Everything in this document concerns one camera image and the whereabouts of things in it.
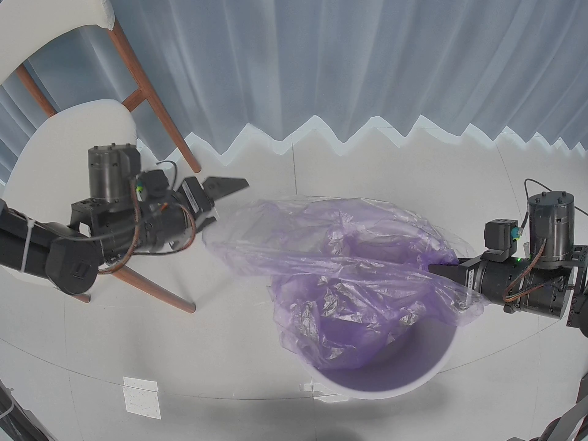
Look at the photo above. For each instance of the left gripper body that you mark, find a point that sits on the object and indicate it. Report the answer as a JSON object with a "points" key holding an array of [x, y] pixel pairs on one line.
{"points": [[165, 228]]}

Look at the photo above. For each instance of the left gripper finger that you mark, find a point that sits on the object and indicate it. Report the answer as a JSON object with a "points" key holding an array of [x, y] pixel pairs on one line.
{"points": [[223, 186]]}

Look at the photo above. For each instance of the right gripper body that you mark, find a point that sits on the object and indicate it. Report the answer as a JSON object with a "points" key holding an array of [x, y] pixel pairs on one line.
{"points": [[498, 283]]}

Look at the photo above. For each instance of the purple plastic bag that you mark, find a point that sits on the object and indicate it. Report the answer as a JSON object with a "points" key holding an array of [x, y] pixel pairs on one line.
{"points": [[349, 264]]}

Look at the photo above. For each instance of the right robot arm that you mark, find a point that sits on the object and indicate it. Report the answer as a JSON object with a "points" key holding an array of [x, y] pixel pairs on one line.
{"points": [[551, 228]]}

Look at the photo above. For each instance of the white trash bin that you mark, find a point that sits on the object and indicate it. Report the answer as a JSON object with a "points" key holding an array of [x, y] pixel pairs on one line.
{"points": [[399, 375]]}

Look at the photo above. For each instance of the white chair with wooden legs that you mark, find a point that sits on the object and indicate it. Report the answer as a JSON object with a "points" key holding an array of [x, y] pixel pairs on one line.
{"points": [[69, 127]]}

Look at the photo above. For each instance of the pale blue curtain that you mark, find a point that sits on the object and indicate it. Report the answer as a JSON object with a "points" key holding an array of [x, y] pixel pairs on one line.
{"points": [[344, 48]]}

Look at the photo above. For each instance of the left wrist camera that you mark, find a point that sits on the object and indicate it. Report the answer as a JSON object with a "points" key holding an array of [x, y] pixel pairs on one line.
{"points": [[154, 184]]}

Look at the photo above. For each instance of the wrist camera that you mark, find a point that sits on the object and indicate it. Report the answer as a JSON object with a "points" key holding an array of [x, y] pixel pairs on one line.
{"points": [[154, 184], [500, 237]]}

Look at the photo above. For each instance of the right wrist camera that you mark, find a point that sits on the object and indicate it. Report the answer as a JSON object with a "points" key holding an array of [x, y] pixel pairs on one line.
{"points": [[500, 237]]}

